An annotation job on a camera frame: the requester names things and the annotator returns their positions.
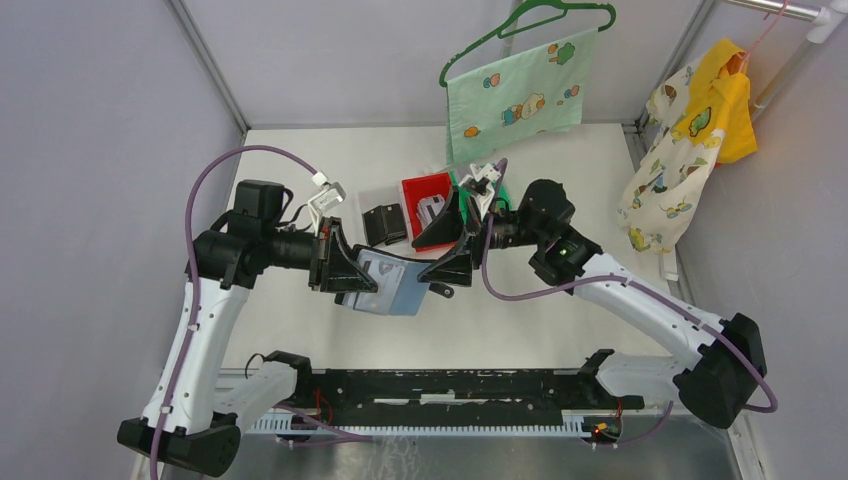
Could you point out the green plastic bin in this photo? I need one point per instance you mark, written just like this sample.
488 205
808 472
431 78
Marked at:
456 174

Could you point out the white card stack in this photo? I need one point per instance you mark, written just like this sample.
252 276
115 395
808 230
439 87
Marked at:
428 208

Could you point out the red plastic bin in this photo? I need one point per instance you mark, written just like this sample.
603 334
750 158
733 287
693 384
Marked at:
441 232

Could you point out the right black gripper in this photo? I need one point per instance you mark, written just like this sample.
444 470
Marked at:
457 269

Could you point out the clear plastic bin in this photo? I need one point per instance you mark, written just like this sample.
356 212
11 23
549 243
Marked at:
369 198

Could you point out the metal hanging rail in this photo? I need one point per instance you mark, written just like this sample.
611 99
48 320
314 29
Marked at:
794 31

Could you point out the white slotted cable duct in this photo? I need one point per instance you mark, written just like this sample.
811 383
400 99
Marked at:
281 422

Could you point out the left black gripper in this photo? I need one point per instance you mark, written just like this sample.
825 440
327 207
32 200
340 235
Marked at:
346 272

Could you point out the light green printed cloth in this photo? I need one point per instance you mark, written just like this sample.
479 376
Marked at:
535 91

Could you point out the black card stack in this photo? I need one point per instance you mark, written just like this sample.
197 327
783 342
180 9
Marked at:
384 225

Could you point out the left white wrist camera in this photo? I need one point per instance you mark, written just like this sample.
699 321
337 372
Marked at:
328 196

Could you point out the green clothes hanger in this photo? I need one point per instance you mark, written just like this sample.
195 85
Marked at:
510 27

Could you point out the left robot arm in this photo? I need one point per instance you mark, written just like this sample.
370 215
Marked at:
186 423

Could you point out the yellow garment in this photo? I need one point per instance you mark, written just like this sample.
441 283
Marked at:
717 114

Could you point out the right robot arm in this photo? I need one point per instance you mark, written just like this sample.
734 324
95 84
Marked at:
712 365

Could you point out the white printed garment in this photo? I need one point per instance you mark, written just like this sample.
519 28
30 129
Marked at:
659 202

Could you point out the black leather card holder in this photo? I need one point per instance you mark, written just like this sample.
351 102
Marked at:
399 292

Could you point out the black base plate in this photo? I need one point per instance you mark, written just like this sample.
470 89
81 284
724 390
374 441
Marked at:
454 398

